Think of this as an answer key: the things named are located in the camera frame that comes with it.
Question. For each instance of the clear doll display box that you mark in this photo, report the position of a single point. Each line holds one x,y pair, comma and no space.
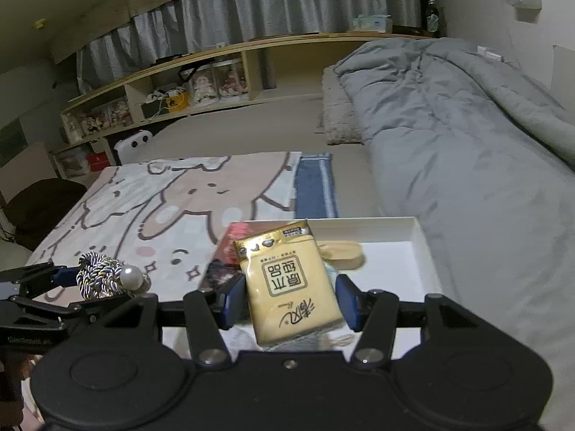
203,86
233,81

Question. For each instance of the beige bed mattress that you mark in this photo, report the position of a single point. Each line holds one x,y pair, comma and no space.
251,128

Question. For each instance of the grey speckled pillow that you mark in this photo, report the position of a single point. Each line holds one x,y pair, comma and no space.
339,107

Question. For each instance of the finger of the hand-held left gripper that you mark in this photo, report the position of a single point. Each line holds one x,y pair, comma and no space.
58,274
40,309

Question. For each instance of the white appliance with two holes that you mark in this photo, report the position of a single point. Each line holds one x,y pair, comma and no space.
134,144

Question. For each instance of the white shallow tray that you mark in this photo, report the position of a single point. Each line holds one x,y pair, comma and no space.
395,256

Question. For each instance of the dark glossy packet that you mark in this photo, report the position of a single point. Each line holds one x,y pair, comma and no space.
215,276

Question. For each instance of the row of boxed figures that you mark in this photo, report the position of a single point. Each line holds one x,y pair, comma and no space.
96,119

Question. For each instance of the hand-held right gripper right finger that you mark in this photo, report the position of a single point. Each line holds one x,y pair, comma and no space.
349,303

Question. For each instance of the printed bunny blanket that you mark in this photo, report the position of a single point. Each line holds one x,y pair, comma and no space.
148,206

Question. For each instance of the glass bottle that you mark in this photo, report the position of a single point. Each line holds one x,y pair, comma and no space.
432,15

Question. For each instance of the tissue box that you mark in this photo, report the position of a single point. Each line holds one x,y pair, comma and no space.
372,22

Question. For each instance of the grey curtain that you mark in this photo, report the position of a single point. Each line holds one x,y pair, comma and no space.
269,9

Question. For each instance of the pink crochet scrunchie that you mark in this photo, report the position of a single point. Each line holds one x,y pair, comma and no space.
227,244

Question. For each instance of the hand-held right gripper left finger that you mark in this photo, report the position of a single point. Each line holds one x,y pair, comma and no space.
231,303

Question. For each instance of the grey duvet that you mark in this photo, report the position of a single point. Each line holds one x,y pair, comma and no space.
471,166

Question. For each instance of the dark chair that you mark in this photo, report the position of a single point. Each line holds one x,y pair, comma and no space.
40,208

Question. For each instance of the white charger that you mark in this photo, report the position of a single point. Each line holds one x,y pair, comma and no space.
489,54

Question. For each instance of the wooden bedside shelf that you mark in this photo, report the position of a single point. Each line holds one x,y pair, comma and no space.
134,85

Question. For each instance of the yellow tissue pack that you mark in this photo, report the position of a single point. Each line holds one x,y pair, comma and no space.
287,287

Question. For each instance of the red box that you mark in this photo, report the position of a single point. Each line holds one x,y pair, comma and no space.
96,161

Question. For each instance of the black box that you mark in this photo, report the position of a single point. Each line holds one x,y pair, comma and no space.
152,110

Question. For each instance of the blue striped towel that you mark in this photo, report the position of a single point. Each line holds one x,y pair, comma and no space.
314,188

